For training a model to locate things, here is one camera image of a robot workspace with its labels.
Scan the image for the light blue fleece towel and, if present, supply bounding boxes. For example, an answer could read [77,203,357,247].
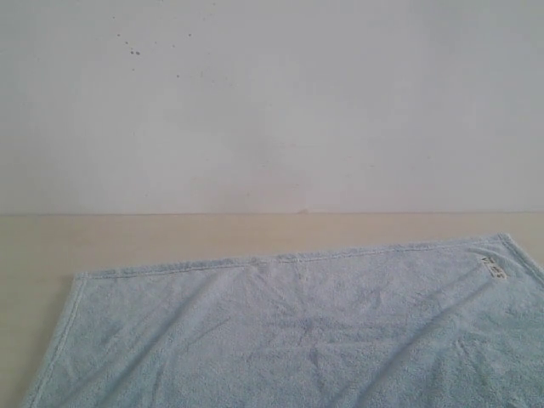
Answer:
[22,234,543,407]

